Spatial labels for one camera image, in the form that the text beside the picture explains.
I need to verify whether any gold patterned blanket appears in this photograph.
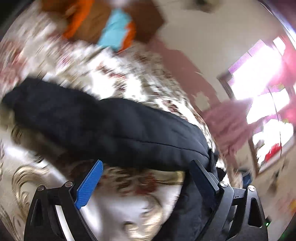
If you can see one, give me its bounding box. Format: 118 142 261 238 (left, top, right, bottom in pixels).
1 110 184 240

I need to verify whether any brown framed window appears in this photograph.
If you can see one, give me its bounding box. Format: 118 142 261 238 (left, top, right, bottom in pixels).
218 34 295 174

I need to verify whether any orange brown blue pillow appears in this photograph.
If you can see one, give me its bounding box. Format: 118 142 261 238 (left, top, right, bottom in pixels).
42 0 136 52

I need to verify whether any pink curtain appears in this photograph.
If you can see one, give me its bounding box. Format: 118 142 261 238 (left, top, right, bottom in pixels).
201 34 296 160

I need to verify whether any floral bed sheet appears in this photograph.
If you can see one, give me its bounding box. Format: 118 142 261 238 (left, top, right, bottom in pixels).
1 23 216 149

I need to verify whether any cloth covered wall unit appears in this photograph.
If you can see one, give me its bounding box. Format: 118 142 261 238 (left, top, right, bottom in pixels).
184 0 224 13

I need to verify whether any brown wooden headboard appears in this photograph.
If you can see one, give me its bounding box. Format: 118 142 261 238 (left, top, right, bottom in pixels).
123 0 165 43

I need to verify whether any dark navy padded jacket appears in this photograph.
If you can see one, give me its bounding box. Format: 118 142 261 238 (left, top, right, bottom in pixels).
3 78 218 240

